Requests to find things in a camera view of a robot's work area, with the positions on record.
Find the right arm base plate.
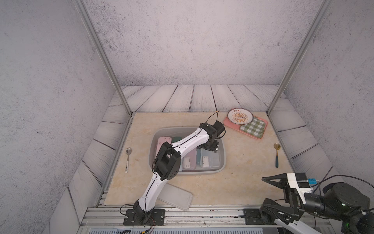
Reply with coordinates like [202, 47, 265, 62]
[241, 206, 291, 225]

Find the green checkered cloth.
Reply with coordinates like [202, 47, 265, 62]
[239, 117, 267, 138]

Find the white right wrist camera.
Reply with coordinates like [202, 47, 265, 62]
[286, 173, 312, 205]

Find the orange patterned plate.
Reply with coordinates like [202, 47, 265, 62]
[228, 108, 254, 125]

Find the grey plastic storage box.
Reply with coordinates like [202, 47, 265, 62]
[149, 127, 226, 176]

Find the aluminium front rail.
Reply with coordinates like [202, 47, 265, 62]
[76, 206, 335, 234]

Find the dark green pencil case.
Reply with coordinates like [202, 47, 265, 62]
[171, 136, 183, 143]

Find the grey pencil case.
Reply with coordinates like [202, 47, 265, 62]
[158, 183, 193, 211]

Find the pale pink pencil case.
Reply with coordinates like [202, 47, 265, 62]
[155, 136, 172, 158]

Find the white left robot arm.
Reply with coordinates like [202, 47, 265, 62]
[133, 121, 225, 221]

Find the gold spoon dark handle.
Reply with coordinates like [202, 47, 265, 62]
[274, 143, 281, 168]

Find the clear case with label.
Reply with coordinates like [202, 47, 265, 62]
[200, 149, 221, 169]

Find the aluminium frame post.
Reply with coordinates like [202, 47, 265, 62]
[266, 0, 333, 116]
[74, 0, 132, 116]

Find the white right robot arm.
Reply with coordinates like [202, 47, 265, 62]
[259, 173, 374, 234]

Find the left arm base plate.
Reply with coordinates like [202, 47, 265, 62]
[123, 209, 166, 226]

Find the silver spoon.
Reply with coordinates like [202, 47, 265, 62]
[125, 147, 132, 173]

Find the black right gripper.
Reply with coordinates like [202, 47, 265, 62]
[261, 174, 346, 225]

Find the pink serving tray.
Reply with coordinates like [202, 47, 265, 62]
[224, 117, 268, 139]

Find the teal pencil case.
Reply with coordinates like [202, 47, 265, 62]
[196, 149, 201, 166]

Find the aluminium frame post right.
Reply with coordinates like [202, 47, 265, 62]
[266, 0, 333, 116]

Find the aluminium frame post left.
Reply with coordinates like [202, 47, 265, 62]
[74, 0, 132, 116]

